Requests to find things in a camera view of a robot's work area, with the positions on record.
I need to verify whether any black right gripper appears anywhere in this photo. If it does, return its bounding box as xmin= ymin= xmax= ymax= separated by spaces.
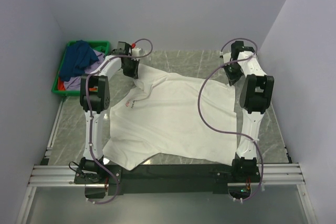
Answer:
xmin=222 ymin=61 xmax=243 ymax=86

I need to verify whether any white t-shirt with red print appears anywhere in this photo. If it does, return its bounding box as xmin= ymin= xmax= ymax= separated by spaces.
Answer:
xmin=103 ymin=65 xmax=237 ymax=170

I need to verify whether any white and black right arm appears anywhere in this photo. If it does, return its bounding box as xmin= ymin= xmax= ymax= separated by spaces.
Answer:
xmin=223 ymin=38 xmax=275 ymax=182

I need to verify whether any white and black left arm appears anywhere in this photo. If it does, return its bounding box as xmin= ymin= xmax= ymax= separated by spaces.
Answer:
xmin=75 ymin=41 xmax=141 ymax=184

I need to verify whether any green t-shirt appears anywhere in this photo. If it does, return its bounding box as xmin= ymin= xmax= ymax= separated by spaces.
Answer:
xmin=93 ymin=45 xmax=108 ymax=53

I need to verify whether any navy blue t-shirt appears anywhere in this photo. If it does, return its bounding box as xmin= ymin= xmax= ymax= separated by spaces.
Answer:
xmin=59 ymin=40 xmax=98 ymax=82

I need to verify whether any lavender t-shirt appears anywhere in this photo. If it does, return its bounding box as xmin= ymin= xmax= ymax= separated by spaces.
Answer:
xmin=64 ymin=50 xmax=105 ymax=91

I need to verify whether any orange t-shirt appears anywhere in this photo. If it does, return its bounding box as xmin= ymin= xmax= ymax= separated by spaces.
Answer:
xmin=57 ymin=78 xmax=66 ymax=91

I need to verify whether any green plastic crate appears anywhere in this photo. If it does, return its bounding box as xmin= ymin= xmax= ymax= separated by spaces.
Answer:
xmin=51 ymin=40 xmax=110 ymax=97

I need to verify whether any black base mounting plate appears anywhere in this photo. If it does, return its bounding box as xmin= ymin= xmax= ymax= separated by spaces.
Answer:
xmin=74 ymin=164 xmax=261 ymax=198

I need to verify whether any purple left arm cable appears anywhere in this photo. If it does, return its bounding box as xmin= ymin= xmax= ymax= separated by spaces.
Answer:
xmin=85 ymin=38 xmax=153 ymax=205

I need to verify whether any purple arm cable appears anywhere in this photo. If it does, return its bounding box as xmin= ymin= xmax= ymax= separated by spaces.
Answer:
xmin=198 ymin=37 xmax=265 ymax=202
xmin=85 ymin=38 xmax=153 ymax=205

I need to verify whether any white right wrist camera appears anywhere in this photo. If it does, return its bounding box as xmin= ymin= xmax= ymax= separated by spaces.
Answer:
xmin=219 ymin=51 xmax=231 ymax=63

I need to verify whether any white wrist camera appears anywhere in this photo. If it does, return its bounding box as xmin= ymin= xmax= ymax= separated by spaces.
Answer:
xmin=219 ymin=51 xmax=231 ymax=63
xmin=130 ymin=43 xmax=144 ymax=57

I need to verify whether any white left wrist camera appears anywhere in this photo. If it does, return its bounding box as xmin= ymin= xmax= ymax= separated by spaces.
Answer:
xmin=130 ymin=43 xmax=144 ymax=57

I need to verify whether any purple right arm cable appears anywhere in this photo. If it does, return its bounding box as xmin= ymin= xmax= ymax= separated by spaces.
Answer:
xmin=198 ymin=37 xmax=265 ymax=202

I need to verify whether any aluminium frame rail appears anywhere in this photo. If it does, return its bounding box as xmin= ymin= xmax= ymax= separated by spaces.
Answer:
xmin=14 ymin=98 xmax=320 ymax=224

